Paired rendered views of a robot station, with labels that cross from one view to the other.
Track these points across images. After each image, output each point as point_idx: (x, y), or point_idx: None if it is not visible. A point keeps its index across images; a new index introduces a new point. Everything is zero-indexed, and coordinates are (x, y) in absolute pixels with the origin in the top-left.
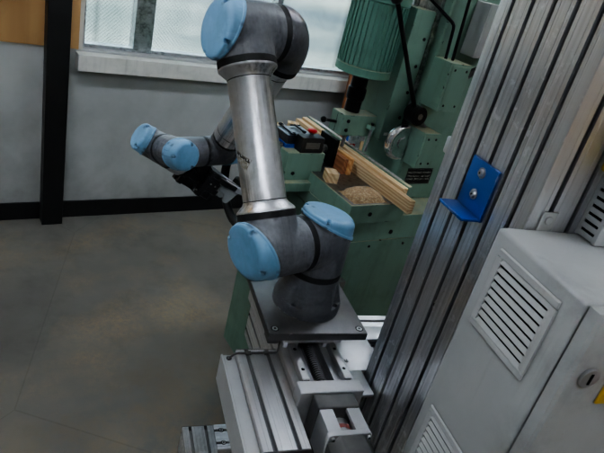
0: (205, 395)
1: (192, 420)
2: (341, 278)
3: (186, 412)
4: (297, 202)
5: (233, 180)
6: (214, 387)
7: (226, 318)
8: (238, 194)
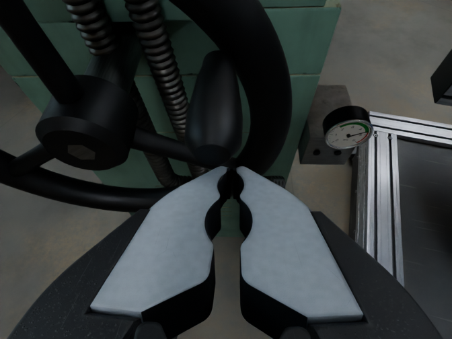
0: (226, 296)
1: (255, 327)
2: (336, 86)
3: (242, 330)
4: (198, 30)
5: (44, 143)
6: (218, 281)
7: (122, 218)
8: (124, 161)
